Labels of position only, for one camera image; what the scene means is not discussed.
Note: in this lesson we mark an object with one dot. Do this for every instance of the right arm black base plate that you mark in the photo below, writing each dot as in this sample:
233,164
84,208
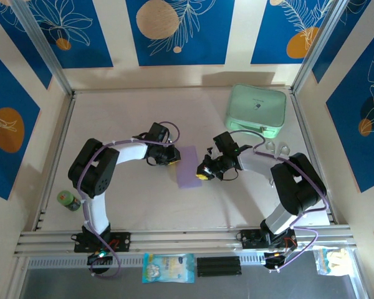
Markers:
251,239

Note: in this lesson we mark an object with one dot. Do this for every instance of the blue snack packet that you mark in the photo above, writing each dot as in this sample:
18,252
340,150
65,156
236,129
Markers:
168,268

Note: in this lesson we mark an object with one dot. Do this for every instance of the black ribbed block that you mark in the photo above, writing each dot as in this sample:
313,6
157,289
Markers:
218,267

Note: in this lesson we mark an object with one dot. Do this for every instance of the mint green zip case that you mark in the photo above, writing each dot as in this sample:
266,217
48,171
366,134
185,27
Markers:
255,109

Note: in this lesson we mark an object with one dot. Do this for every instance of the aluminium frame beam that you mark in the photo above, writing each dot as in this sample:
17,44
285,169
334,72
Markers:
187,240

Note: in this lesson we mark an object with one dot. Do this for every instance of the green labelled jar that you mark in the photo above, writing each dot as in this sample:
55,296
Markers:
67,199

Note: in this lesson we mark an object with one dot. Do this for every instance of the aluminium corner post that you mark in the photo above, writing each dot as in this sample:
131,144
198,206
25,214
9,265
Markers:
318,46
43,50

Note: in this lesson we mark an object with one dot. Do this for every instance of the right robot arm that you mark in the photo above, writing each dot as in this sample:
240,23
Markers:
299,187

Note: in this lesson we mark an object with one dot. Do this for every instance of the aluminium table side rail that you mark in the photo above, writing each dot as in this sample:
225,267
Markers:
311,149
54,162

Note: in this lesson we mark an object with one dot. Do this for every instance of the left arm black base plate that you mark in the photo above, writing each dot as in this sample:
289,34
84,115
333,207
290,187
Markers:
121,241

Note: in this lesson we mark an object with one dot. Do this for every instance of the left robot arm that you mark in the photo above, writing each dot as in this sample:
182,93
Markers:
96,174

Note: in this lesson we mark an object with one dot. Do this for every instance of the clear bag of yellow pieces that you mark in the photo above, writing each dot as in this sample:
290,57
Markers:
330,261

